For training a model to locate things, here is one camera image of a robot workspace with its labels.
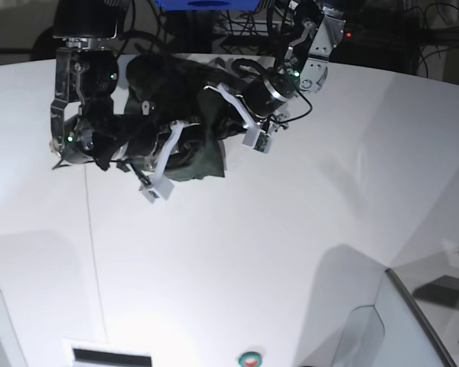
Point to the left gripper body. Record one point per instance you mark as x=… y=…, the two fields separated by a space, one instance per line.
x=262 y=98

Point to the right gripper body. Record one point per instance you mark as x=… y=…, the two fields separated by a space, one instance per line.
x=142 y=145

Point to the dark green t-shirt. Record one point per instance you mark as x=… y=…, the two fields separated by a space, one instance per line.
x=163 y=90

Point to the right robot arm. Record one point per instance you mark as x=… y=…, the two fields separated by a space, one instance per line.
x=84 y=127

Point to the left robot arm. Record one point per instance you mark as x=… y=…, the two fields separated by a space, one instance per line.
x=300 y=66

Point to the blue box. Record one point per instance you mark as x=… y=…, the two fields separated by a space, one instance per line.
x=207 y=5

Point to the red green emergency button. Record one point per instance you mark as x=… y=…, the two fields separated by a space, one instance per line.
x=250 y=359

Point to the grey monitor edge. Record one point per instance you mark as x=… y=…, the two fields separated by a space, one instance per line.
x=434 y=296

